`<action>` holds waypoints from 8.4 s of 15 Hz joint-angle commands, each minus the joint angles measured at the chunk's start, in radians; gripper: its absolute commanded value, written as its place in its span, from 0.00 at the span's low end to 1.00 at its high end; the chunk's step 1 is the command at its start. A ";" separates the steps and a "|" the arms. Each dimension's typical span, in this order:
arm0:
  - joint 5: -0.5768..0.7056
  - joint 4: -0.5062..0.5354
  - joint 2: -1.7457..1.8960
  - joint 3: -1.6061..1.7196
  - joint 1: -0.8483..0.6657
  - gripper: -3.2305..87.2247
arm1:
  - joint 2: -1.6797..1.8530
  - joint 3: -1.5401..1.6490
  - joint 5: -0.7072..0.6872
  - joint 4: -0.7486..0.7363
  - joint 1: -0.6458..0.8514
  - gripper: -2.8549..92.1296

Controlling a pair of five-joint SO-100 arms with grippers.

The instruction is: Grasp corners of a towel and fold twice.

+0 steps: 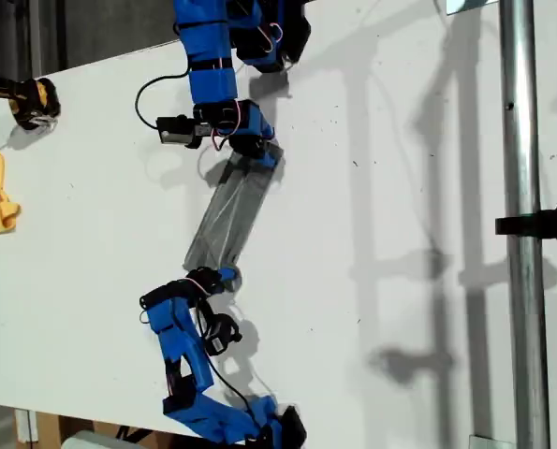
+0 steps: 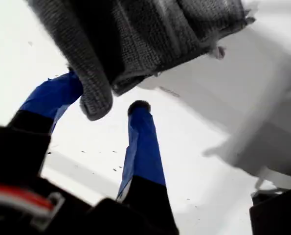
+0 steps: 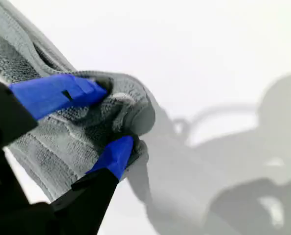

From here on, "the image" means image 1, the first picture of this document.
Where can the grey striped towel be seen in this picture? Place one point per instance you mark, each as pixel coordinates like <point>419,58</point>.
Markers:
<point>231,210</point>

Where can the white plastic object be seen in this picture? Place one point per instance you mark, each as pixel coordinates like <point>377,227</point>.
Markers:
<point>91,442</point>

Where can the brown cardboard box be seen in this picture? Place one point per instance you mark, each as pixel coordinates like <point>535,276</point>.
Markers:
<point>48,430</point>

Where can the white table leg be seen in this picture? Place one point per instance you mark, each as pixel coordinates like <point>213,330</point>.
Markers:
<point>25,425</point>

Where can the black clamp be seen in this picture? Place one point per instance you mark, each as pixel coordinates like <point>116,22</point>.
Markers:
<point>549,222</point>

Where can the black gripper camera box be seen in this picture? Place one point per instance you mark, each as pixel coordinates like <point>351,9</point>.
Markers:
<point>175,131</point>
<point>219,337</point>

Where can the steel post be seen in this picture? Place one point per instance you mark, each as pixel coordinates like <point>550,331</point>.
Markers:
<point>521,140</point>

